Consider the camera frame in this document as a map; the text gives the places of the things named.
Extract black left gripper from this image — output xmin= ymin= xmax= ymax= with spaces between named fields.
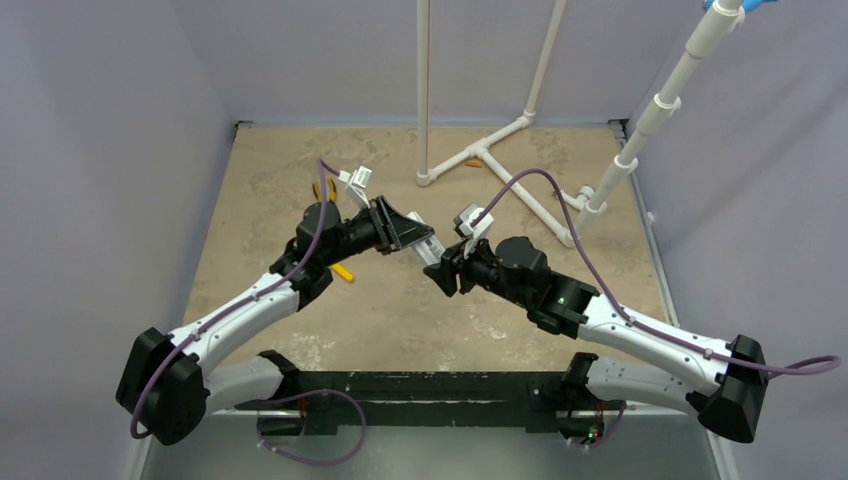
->
xmin=322 ymin=197 xmax=433 ymax=269

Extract white universal AC remote control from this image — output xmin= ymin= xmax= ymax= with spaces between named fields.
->
xmin=405 ymin=228 xmax=445 ymax=266

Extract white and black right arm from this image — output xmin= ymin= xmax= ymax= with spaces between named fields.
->
xmin=414 ymin=236 xmax=769 ymax=444

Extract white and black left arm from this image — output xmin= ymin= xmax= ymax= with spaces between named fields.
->
xmin=115 ymin=196 xmax=435 ymax=445

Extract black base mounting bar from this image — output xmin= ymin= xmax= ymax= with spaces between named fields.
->
xmin=235 ymin=351 xmax=623 ymax=442

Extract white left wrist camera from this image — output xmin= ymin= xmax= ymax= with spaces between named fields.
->
xmin=337 ymin=166 xmax=373 ymax=208

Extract yellow handled screwdriver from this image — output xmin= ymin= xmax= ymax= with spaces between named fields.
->
xmin=331 ymin=263 xmax=355 ymax=283

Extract yellow handled pliers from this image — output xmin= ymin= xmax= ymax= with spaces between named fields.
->
xmin=312 ymin=178 xmax=338 ymax=202

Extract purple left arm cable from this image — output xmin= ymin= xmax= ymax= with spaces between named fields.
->
xmin=129 ymin=157 xmax=342 ymax=441

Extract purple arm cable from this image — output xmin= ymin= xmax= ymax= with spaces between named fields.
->
xmin=473 ymin=168 xmax=843 ymax=380
xmin=129 ymin=157 xmax=342 ymax=441

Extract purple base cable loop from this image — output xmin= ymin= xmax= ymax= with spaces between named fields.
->
xmin=256 ymin=388 xmax=368 ymax=468

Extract aluminium table frame rail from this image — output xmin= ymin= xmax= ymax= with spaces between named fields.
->
xmin=612 ymin=119 xmax=685 ymax=340

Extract white PVC pipe frame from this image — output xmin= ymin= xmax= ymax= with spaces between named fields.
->
xmin=413 ymin=1 xmax=747 ymax=233

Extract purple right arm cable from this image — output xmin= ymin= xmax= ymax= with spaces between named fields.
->
xmin=473 ymin=168 xmax=843 ymax=380

